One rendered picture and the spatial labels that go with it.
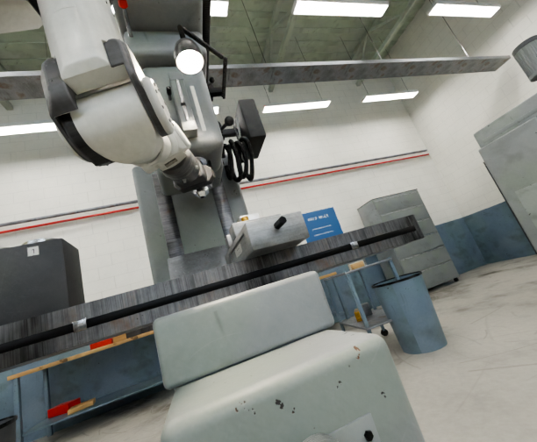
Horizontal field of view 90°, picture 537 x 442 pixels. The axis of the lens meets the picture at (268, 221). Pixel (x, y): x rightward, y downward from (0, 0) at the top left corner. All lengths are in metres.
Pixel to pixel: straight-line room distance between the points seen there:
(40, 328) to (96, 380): 4.52
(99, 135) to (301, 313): 0.45
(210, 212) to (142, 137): 0.86
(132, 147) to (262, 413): 0.38
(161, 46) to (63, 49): 0.63
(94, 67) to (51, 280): 0.55
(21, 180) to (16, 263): 5.46
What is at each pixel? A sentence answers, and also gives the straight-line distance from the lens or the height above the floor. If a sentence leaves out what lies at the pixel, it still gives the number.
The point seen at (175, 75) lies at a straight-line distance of 0.96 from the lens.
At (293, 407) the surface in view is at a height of 0.71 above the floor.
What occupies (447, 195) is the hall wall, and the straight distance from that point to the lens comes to 8.23.
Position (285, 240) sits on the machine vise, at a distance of 0.64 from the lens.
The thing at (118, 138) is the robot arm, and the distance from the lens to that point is 0.42.
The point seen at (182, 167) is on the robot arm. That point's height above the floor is 1.20.
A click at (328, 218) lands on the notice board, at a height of 1.98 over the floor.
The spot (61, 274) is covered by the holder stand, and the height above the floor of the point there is 1.04.
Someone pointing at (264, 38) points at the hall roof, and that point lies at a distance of 7.33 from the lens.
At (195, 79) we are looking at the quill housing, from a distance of 1.01.
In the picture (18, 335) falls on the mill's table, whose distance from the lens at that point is 0.76.
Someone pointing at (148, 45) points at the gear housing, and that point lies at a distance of 1.05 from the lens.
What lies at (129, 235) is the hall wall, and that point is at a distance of 5.34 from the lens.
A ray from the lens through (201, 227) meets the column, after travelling 1.22.
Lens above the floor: 0.85
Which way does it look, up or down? 15 degrees up
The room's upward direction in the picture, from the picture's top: 18 degrees counter-clockwise
